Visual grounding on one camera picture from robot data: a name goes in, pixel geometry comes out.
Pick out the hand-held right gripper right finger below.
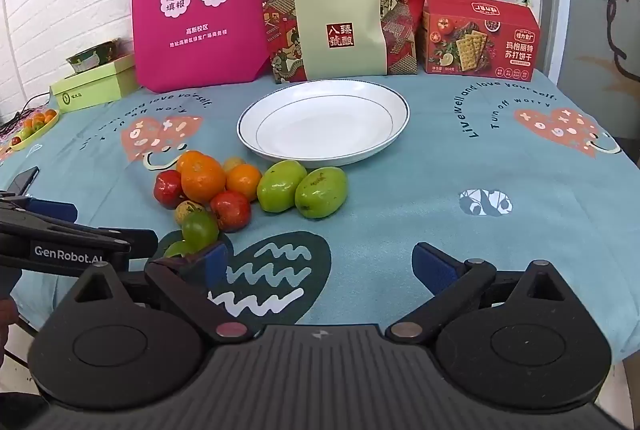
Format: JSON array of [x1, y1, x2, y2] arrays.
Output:
[[386, 241, 568, 342]]

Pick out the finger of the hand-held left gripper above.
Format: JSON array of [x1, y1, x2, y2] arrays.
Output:
[[0, 191, 77, 223], [0, 206, 161, 261]]

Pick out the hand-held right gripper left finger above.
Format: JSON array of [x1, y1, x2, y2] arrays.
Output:
[[65, 242, 256, 344]]

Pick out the small green jujube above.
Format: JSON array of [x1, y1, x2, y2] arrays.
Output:
[[162, 240, 198, 259], [181, 209, 221, 248]]

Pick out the small red fruit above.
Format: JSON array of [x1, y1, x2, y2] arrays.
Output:
[[210, 190, 252, 233], [153, 170, 187, 211]]

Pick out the large orange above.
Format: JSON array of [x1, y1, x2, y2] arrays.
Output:
[[180, 158, 227, 206]]

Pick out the small orange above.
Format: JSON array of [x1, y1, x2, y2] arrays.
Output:
[[226, 163, 263, 202]]

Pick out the large green jujube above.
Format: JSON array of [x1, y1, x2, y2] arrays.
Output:
[[256, 160, 308, 213], [294, 166, 348, 219]]

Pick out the medium orange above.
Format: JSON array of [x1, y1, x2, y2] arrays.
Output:
[[176, 150, 216, 170]]

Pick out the white plate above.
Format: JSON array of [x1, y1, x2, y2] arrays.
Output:
[[236, 80, 411, 167]]

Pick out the heap of tiny fruits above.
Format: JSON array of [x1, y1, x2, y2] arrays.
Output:
[[11, 109, 58, 146]]

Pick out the dark flat object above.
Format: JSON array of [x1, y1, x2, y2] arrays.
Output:
[[10, 166, 40, 194]]

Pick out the yellow-green small tray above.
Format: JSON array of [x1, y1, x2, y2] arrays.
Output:
[[10, 108, 61, 152]]

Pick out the teal printed blanket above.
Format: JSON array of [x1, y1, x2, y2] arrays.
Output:
[[0, 70, 626, 363]]

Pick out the light green box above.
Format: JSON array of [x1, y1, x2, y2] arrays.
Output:
[[49, 60, 138, 113]]

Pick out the green patterned bowl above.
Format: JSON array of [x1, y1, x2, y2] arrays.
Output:
[[65, 37, 123, 76]]

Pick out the red cracker box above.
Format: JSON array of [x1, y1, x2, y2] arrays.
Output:
[[421, 0, 542, 82]]

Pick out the pink tote bag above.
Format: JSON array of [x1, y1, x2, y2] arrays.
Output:
[[131, 0, 271, 93]]

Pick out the black cable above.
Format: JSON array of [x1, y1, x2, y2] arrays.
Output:
[[0, 92, 53, 136]]

